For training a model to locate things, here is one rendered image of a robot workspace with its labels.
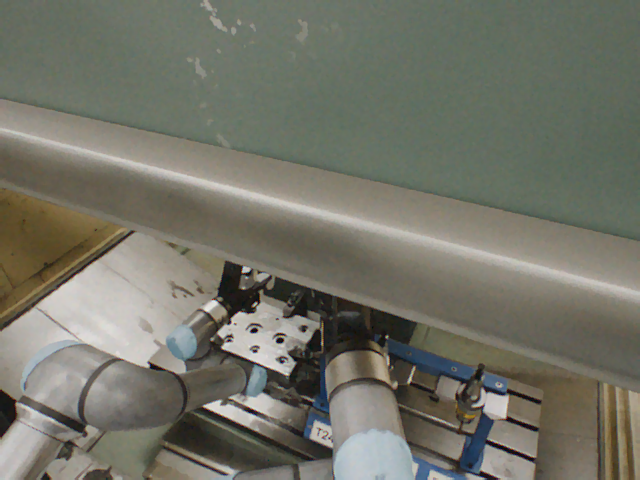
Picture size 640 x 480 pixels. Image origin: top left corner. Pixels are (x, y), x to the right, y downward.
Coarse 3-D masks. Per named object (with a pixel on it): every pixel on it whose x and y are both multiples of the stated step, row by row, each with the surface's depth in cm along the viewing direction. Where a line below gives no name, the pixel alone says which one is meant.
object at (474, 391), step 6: (474, 372) 100; (474, 378) 99; (468, 384) 101; (474, 384) 99; (480, 384) 99; (468, 390) 101; (474, 390) 100; (480, 390) 100; (468, 396) 101; (474, 396) 100; (480, 396) 101; (474, 402) 101
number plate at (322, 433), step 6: (318, 426) 127; (324, 426) 126; (312, 432) 127; (318, 432) 127; (324, 432) 126; (330, 432) 126; (312, 438) 127; (318, 438) 127; (324, 438) 126; (330, 438) 126; (324, 444) 126; (330, 444) 126
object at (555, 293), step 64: (0, 128) 21; (64, 128) 20; (128, 128) 20; (64, 192) 21; (128, 192) 19; (192, 192) 17; (256, 192) 16; (320, 192) 16; (384, 192) 16; (256, 256) 18; (320, 256) 16; (384, 256) 15; (448, 256) 14; (512, 256) 13; (576, 256) 13; (448, 320) 15; (512, 320) 14; (576, 320) 13
